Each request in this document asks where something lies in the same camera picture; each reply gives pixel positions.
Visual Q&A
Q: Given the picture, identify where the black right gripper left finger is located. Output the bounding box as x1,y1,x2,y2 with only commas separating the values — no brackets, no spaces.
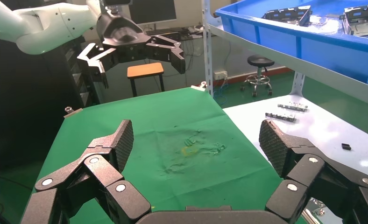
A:
20,119,152,224

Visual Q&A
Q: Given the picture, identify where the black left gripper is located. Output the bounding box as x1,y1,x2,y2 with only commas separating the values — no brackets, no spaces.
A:
77,12,186,89

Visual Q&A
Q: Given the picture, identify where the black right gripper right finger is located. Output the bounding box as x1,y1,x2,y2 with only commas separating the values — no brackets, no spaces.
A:
259,119,368,224

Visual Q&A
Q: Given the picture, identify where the stamped metal plate part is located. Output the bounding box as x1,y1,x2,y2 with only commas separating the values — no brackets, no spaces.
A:
340,3,368,37
262,5,312,27

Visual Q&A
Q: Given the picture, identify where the stool with orange wooden seat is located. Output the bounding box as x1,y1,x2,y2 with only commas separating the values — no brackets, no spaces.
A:
127,62,166,98

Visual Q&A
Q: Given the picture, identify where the grey desk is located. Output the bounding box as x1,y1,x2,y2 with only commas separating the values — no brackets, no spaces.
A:
82,26,205,104

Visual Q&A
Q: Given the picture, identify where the silver binder clip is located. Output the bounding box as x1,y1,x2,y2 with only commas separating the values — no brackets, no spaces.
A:
191,81,208,92
63,106,84,119
307,197,327,217

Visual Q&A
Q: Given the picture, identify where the black keyboard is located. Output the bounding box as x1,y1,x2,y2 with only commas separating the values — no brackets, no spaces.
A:
145,27,184,35

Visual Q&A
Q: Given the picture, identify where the black computer monitor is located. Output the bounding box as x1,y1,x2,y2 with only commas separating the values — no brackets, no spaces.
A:
128,0,177,26

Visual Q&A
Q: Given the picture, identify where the small slotted metal strip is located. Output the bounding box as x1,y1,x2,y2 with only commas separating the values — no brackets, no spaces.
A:
265,112,297,122
277,101,309,112

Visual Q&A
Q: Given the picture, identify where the green table cloth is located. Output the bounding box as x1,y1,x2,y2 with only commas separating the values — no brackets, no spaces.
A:
19,86,308,224

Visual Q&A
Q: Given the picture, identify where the white metal shelf rack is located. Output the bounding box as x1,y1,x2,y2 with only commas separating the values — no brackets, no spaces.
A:
201,0,368,107

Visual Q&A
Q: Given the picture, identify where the black cabinet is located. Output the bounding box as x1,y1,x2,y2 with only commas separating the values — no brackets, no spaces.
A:
0,34,93,171

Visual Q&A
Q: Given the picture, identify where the black round swivel stool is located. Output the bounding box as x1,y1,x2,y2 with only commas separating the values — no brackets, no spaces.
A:
240,55,275,98

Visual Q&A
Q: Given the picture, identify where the blue plastic bin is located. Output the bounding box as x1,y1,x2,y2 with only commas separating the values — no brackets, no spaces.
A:
215,0,368,90

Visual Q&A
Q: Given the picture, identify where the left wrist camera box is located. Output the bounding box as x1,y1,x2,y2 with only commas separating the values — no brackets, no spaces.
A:
101,0,133,14

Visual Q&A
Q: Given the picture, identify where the blue cable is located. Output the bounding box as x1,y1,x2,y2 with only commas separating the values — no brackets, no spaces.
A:
213,78,231,106

